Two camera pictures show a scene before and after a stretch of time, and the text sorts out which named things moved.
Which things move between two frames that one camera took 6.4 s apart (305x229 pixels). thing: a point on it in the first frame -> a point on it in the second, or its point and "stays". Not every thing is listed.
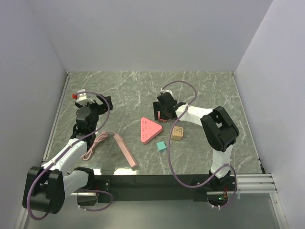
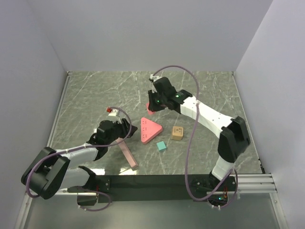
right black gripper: (157, 107) -> (152, 106)
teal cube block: (161, 146) stays
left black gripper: (102, 108) -> (124, 126)
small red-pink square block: (159, 119) -> (148, 111)
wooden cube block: (177, 133) stays
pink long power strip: (128, 156) stays
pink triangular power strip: (149, 130) stays
